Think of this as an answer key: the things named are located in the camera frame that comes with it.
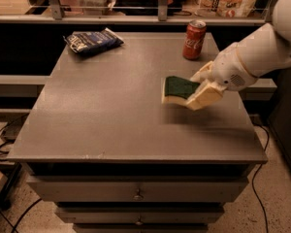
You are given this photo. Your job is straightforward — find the drawer knob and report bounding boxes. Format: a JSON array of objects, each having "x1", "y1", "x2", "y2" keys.
[
  {"x1": 133, "y1": 189, "x2": 144, "y2": 201},
  {"x1": 135, "y1": 216, "x2": 144, "y2": 226}
]

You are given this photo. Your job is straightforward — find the blue chip bag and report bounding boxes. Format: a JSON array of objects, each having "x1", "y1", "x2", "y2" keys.
[{"x1": 64, "y1": 28, "x2": 124, "y2": 55}]

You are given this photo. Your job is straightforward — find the lower drawer knob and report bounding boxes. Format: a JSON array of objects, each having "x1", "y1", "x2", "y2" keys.
[{"x1": 135, "y1": 216, "x2": 144, "y2": 226}]

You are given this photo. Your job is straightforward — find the black cables left floor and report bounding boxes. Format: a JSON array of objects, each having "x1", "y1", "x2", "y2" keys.
[{"x1": 0, "y1": 113, "x2": 43, "y2": 233}]

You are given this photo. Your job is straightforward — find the upper drawer knob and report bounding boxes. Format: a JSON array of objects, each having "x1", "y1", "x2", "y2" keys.
[{"x1": 133, "y1": 189, "x2": 144, "y2": 201}]

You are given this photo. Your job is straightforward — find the black cable right floor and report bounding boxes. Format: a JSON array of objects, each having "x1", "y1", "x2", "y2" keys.
[{"x1": 250, "y1": 123, "x2": 271, "y2": 233}]

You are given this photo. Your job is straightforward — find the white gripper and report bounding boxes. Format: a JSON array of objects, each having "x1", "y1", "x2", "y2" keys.
[{"x1": 185, "y1": 43, "x2": 258, "y2": 111}]

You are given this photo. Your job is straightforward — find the grey drawer cabinet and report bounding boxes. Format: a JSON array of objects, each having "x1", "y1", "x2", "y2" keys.
[{"x1": 9, "y1": 33, "x2": 267, "y2": 233}]

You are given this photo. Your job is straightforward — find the red cola can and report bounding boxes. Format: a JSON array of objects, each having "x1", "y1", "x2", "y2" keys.
[{"x1": 182, "y1": 19, "x2": 207, "y2": 60}]

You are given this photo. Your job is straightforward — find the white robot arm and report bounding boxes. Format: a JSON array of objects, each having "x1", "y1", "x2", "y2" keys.
[{"x1": 185, "y1": 0, "x2": 291, "y2": 110}]

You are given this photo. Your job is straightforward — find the black bag behind rail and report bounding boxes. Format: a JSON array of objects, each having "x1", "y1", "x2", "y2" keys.
[{"x1": 113, "y1": 0, "x2": 182, "y2": 17}]

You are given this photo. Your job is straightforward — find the green and yellow sponge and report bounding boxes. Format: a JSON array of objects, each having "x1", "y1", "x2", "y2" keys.
[{"x1": 162, "y1": 76, "x2": 200, "y2": 106}]

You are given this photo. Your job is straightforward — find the metal railing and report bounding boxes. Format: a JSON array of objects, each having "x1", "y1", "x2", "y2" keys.
[{"x1": 0, "y1": 0, "x2": 277, "y2": 26}]

